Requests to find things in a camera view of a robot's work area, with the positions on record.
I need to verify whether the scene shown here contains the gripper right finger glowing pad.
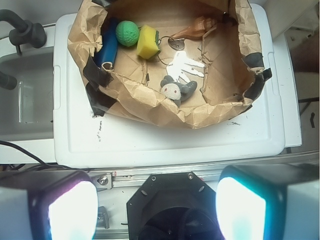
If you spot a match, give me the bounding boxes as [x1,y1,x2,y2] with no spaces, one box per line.
[215,163,320,240]

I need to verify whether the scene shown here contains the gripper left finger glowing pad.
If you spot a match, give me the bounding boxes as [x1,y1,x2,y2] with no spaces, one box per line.
[0,170,98,240]

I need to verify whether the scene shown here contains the white plastic tray lid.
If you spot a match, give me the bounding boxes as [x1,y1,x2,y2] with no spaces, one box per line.
[53,4,286,168]

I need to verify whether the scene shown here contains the clear plastic bin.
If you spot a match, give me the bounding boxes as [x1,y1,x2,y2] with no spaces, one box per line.
[0,49,54,141]

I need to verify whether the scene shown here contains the brown crumpled paper bag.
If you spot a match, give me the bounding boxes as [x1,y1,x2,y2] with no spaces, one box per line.
[67,0,272,129]

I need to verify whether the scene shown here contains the gray plush mouse toy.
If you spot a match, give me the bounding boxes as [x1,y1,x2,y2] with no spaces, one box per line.
[160,75,198,108]

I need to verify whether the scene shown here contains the blue cylinder tube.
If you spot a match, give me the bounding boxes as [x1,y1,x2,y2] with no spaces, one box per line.
[93,17,119,68]

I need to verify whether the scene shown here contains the green textured ball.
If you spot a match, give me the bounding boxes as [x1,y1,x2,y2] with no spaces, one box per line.
[115,20,140,47]

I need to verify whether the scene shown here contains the brown spiral seashell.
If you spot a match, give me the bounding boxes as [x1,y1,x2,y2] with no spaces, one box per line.
[170,16,218,40]

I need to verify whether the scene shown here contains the yellow green sponge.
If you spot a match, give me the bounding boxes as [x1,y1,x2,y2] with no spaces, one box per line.
[136,24,161,60]

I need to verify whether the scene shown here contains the aluminum extrusion rail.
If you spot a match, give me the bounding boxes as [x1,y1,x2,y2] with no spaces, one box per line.
[86,154,320,188]

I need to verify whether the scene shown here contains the black cable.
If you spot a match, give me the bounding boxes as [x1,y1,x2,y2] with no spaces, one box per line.
[0,140,71,171]

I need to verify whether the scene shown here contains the black octagonal mount plate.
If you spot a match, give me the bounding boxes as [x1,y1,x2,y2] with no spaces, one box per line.
[126,172,224,240]

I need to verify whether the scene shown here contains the silver keys on ring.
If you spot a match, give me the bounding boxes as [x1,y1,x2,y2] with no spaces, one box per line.
[157,36,205,83]

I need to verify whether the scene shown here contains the black clamp handle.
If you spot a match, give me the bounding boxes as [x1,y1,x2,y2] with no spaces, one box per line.
[0,9,47,56]

